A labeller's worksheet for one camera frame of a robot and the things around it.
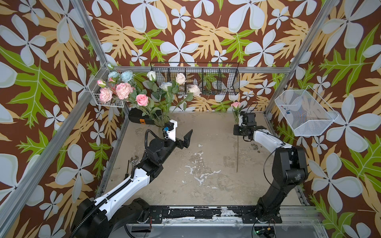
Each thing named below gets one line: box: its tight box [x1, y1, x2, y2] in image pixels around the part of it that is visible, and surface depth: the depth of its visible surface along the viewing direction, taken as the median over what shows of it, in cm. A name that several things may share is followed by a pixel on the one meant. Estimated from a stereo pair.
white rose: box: [146, 70, 157, 81], surface depth 82 cm
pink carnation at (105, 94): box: [99, 87, 113, 104], surface depth 62 cm
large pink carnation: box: [115, 82, 134, 101], surface depth 63 cm
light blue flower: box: [120, 70, 134, 83], surface depth 74 cm
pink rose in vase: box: [135, 94, 149, 107], surface depth 65 cm
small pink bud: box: [96, 79, 107, 88], surface depth 59 cm
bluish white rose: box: [159, 81, 173, 92], surface depth 82 cm
